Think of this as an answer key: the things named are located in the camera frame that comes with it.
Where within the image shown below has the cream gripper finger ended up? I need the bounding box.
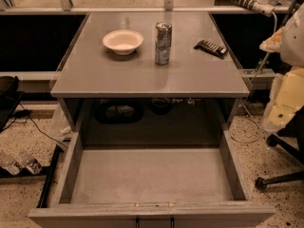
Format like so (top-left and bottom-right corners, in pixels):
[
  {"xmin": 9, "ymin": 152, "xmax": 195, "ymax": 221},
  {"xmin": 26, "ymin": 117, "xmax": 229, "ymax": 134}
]
[
  {"xmin": 259, "ymin": 27, "xmax": 284, "ymax": 53},
  {"xmin": 262, "ymin": 67, "xmax": 304, "ymax": 133}
]

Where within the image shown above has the silver blue redbull can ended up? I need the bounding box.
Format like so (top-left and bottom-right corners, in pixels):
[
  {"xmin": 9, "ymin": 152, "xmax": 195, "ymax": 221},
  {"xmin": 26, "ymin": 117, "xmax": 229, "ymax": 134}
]
[{"xmin": 155, "ymin": 22, "xmax": 172, "ymax": 66}]

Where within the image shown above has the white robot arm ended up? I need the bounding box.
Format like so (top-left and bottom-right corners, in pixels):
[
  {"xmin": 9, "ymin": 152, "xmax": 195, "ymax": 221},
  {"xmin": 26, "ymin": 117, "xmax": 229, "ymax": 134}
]
[{"xmin": 259, "ymin": 5, "xmax": 304, "ymax": 133}]

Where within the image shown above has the grey cabinet with top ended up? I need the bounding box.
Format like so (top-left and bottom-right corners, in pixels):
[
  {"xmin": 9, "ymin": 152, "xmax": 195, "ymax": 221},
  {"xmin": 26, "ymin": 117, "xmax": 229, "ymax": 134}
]
[{"xmin": 51, "ymin": 12, "xmax": 248, "ymax": 145}]

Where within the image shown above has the open grey top drawer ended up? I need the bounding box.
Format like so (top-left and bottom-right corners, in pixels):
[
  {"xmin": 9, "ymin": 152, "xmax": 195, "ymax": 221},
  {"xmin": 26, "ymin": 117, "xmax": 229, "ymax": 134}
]
[{"xmin": 28, "ymin": 131, "xmax": 275, "ymax": 228}]

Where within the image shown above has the white power strip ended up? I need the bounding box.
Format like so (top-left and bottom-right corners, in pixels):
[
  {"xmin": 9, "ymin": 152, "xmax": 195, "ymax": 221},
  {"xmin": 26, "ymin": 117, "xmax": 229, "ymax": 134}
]
[{"xmin": 230, "ymin": 0, "xmax": 275, "ymax": 17}]

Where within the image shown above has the black office chair base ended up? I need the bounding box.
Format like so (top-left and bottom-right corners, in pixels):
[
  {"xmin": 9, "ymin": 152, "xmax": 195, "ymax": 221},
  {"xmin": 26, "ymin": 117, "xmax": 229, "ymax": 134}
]
[{"xmin": 255, "ymin": 133, "xmax": 304, "ymax": 190}]

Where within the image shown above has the dark snack bar wrapper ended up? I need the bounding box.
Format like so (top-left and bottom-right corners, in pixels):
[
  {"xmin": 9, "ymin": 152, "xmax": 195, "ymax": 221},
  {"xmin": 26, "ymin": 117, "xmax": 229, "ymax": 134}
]
[{"xmin": 194, "ymin": 40, "xmax": 228, "ymax": 59}]

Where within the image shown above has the white paper bowl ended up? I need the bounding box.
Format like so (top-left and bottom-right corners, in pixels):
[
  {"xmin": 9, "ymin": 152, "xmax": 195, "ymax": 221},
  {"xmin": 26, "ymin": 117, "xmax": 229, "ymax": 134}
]
[{"xmin": 103, "ymin": 29, "xmax": 143, "ymax": 55}]

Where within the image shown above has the clear water bottle right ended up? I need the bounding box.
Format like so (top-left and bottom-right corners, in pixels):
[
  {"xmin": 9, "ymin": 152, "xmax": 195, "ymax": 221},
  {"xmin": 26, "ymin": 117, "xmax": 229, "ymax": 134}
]
[{"xmin": 19, "ymin": 151, "xmax": 42, "ymax": 175}]

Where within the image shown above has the clear water bottle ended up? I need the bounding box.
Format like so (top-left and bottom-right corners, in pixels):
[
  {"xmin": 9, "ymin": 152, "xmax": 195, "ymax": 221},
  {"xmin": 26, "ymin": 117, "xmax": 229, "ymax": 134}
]
[
  {"xmin": 0, "ymin": 152, "xmax": 22, "ymax": 176},
  {"xmin": 19, "ymin": 151, "xmax": 42, "ymax": 175}
]

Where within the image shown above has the black equipment at left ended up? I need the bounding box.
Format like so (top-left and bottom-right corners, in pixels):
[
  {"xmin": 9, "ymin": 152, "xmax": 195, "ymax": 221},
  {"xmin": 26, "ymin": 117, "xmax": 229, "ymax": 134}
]
[{"xmin": 0, "ymin": 76, "xmax": 24, "ymax": 132}]

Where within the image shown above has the clear water bottle left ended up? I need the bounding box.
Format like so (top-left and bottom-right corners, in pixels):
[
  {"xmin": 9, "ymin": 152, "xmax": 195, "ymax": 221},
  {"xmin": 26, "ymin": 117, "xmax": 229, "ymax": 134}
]
[{"xmin": 0, "ymin": 152, "xmax": 22, "ymax": 176}]

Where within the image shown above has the black floor stand frame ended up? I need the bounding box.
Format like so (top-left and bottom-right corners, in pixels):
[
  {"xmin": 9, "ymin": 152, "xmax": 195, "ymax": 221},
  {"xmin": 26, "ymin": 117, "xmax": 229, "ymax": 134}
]
[{"xmin": 0, "ymin": 146, "xmax": 63, "ymax": 208}]

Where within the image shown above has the black floor cable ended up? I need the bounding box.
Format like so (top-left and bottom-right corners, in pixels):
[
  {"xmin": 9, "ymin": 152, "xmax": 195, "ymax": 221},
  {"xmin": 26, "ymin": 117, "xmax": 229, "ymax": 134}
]
[{"xmin": 3, "ymin": 102, "xmax": 69, "ymax": 148}]

